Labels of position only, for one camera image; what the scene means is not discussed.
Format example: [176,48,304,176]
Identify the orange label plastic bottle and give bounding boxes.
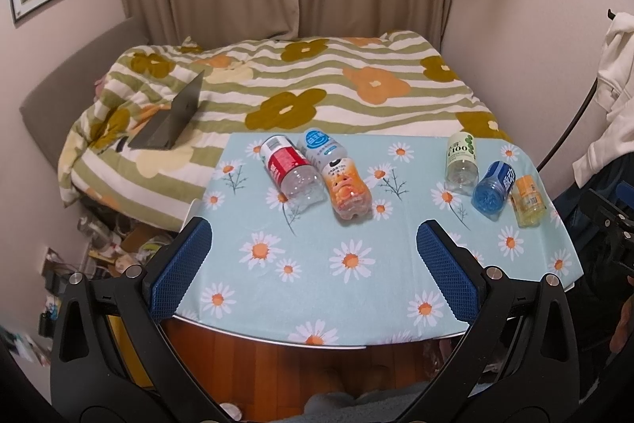
[321,157,372,220]

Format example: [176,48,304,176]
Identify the red label plastic bottle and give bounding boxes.
[260,134,326,212]

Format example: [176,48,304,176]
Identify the daisy print blue tablecloth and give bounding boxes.
[177,133,582,348]

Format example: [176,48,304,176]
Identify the white hanging garment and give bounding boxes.
[573,12,633,188]

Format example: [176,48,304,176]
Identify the grey open laptop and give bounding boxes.
[129,73,203,150]

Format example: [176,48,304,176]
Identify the grey bed headboard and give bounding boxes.
[19,18,148,167]

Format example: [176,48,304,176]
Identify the floor clutter pile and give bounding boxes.
[38,197,175,338]

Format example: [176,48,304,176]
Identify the yellow orange plastic bottle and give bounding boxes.
[510,175,546,228]

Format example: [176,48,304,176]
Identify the floral striped duvet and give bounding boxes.
[57,30,504,231]

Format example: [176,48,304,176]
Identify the green label plastic bottle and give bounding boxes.
[445,131,479,195]

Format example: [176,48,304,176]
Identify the light blue label plastic bottle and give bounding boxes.
[299,128,348,172]

